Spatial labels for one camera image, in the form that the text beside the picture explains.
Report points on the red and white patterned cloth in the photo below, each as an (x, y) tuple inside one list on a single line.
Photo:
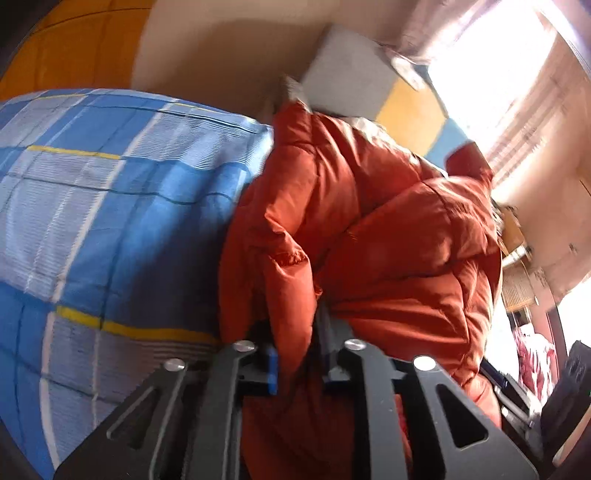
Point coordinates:
[(533, 360)]

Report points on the wooden chair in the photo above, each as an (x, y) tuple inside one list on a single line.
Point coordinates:
[(510, 228)]

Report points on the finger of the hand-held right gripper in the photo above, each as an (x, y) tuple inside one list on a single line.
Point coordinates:
[(503, 385)]

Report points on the striped curtain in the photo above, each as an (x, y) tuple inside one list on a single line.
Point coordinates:
[(540, 120)]

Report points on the beige cloth on headboard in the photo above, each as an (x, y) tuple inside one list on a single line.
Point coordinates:
[(406, 67)]

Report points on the orange down jacket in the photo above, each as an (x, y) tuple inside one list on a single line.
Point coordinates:
[(392, 240)]

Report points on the blue plaid bed sheet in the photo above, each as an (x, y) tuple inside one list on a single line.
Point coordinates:
[(115, 207)]

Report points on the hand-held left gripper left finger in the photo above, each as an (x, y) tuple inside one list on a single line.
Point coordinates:
[(272, 369)]

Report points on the grey quilted blanket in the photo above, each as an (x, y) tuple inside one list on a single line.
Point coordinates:
[(293, 94)]

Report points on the grey yellow blue headboard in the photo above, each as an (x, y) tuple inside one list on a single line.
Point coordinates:
[(351, 78)]

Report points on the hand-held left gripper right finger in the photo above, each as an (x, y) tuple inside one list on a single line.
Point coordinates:
[(327, 350)]

